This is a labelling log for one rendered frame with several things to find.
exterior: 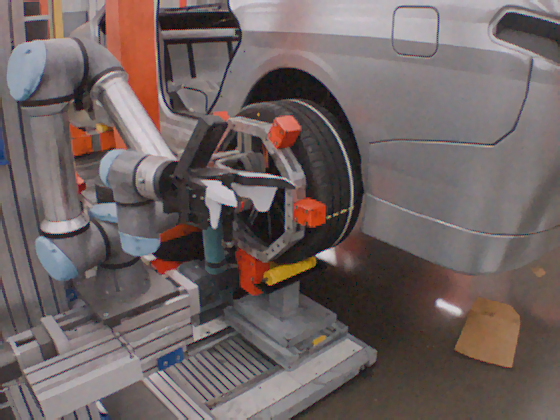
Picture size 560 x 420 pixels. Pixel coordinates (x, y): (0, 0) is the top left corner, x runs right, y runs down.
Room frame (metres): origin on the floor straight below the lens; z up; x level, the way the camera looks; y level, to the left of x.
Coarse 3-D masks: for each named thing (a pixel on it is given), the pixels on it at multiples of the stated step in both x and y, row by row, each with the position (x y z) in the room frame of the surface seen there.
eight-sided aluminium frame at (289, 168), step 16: (240, 128) 1.71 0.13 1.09; (256, 128) 1.63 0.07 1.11; (224, 144) 1.87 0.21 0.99; (272, 144) 1.56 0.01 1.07; (288, 160) 1.57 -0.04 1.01; (288, 176) 1.49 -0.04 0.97; (304, 176) 1.52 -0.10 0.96; (288, 192) 1.50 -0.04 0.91; (304, 192) 1.52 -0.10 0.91; (288, 208) 1.50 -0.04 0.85; (240, 224) 1.82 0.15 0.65; (288, 224) 1.50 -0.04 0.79; (240, 240) 1.73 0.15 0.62; (256, 240) 1.73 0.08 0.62; (288, 240) 1.49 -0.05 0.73; (256, 256) 1.64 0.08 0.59; (272, 256) 1.57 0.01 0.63
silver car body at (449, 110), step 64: (256, 0) 2.00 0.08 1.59; (320, 0) 1.71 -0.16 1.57; (384, 0) 1.49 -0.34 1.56; (448, 0) 1.31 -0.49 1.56; (512, 0) 1.18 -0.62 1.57; (192, 64) 4.09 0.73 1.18; (256, 64) 2.00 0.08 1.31; (320, 64) 1.70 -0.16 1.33; (384, 64) 1.48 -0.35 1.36; (448, 64) 1.30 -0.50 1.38; (512, 64) 1.16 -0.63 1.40; (192, 128) 2.49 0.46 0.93; (384, 128) 1.47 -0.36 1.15; (448, 128) 1.29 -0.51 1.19; (512, 128) 1.15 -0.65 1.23; (384, 192) 1.46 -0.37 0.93; (448, 192) 1.27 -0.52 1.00; (512, 192) 1.14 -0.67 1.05; (448, 256) 1.24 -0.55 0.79; (512, 256) 1.17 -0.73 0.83
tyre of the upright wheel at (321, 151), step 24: (264, 120) 1.73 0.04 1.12; (312, 120) 1.68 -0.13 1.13; (336, 120) 1.73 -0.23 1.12; (312, 144) 1.57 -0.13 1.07; (336, 144) 1.64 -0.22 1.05; (312, 168) 1.53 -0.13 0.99; (336, 168) 1.58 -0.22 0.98; (312, 192) 1.52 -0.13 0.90; (336, 192) 1.54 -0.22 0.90; (360, 192) 1.62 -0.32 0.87; (336, 216) 1.54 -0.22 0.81; (312, 240) 1.52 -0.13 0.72; (336, 240) 1.62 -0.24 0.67
